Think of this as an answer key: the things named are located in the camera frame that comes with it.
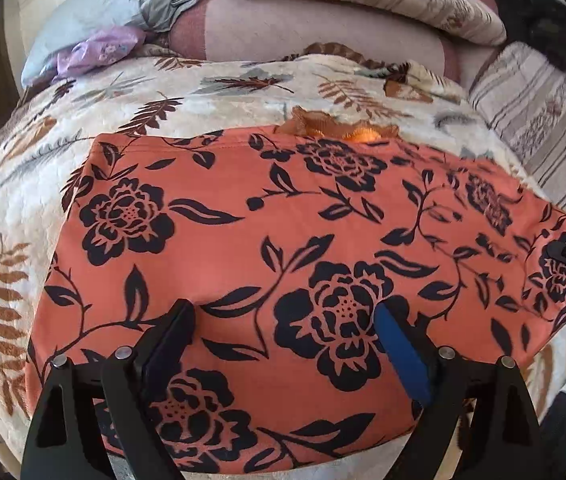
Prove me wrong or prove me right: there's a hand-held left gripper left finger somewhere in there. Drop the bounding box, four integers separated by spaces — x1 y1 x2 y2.
20 298 197 480

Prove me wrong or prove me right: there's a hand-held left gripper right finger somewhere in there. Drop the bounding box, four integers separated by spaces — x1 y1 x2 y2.
373 299 547 480

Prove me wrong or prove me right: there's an orange floral shirt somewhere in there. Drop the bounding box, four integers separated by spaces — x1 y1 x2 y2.
24 119 566 475

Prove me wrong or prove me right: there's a striped floral cushion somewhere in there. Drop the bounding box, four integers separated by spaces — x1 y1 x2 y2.
467 41 566 222

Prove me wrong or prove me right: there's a leaf print blanket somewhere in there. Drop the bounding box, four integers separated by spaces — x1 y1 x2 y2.
0 50 566 480

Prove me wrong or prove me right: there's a black garment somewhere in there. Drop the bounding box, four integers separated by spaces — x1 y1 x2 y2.
462 0 566 72

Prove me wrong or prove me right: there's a purple floral cloth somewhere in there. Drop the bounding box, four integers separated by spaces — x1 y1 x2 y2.
56 27 148 79

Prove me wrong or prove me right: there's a pink padded headboard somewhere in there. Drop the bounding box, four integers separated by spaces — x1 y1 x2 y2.
163 0 503 84

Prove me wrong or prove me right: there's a grey blue pillow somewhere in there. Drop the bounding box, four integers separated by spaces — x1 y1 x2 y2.
20 0 225 87

